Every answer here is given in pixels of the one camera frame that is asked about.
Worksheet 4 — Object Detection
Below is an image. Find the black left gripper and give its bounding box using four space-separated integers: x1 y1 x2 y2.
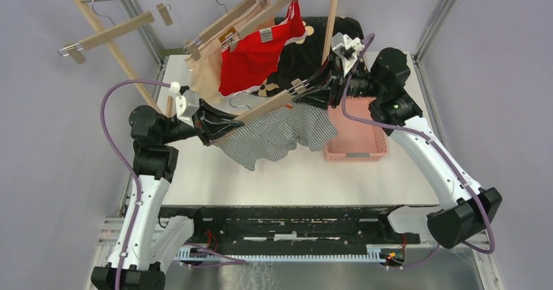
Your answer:
160 96 243 145

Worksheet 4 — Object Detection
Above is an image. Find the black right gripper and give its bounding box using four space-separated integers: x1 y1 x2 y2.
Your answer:
293 54 384 111

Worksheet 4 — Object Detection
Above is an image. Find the wooden clip hanger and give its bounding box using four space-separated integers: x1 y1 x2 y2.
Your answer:
215 79 309 124
57 0 173 64

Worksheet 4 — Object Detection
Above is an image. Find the beige underwear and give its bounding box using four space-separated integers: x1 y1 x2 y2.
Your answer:
185 0 271 104

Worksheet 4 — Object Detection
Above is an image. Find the grey striped underwear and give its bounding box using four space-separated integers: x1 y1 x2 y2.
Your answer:
217 104 338 171

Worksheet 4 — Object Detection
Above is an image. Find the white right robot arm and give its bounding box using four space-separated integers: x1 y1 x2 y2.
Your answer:
295 48 502 254

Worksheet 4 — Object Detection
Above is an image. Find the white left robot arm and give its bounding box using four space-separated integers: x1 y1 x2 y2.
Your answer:
91 105 243 289

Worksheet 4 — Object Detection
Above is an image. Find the red underwear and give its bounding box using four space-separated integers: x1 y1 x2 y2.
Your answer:
218 1 306 96

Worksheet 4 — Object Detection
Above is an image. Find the wooden hanger with red underwear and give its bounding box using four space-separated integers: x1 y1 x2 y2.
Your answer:
221 0 297 50

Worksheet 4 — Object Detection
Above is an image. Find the empty wooden clip hanger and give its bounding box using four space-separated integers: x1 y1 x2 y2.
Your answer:
57 0 173 64

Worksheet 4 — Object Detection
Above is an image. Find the black floral plush pillow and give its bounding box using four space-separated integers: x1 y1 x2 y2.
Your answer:
252 16 378 97

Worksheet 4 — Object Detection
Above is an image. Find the pink perforated plastic basket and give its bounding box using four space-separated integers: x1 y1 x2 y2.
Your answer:
325 106 389 162

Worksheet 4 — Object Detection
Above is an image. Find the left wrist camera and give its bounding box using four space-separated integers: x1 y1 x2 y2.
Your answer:
175 90 200 126

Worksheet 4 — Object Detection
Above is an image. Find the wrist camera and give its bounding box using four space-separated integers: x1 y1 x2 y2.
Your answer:
175 90 200 126
331 33 365 77

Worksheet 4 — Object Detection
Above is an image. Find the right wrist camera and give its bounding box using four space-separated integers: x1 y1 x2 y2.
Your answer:
331 33 365 77

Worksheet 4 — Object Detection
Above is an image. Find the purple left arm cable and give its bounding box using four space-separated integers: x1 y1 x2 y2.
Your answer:
100 79 181 290

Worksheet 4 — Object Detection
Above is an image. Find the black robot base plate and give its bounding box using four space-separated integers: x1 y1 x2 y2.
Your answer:
159 206 421 255

